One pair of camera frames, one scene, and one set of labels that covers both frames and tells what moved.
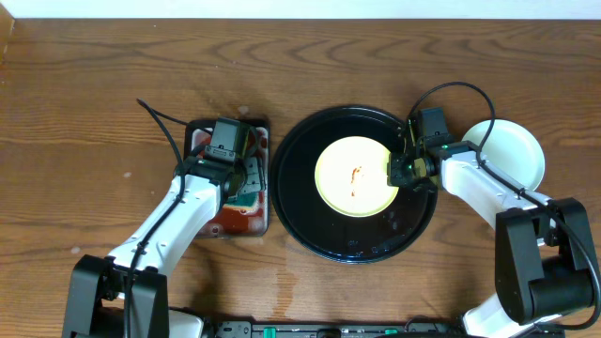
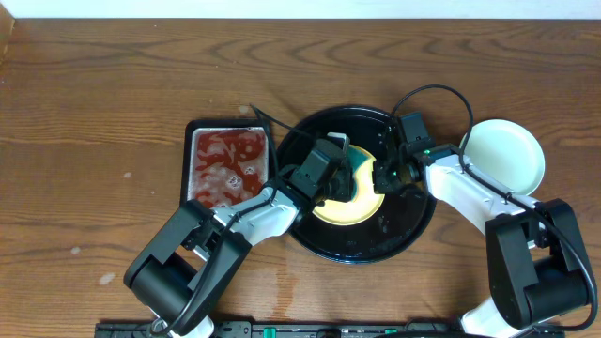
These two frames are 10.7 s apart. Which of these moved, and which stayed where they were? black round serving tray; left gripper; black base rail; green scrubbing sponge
Moved: left gripper; green scrubbing sponge
Stayed: black base rail; black round serving tray
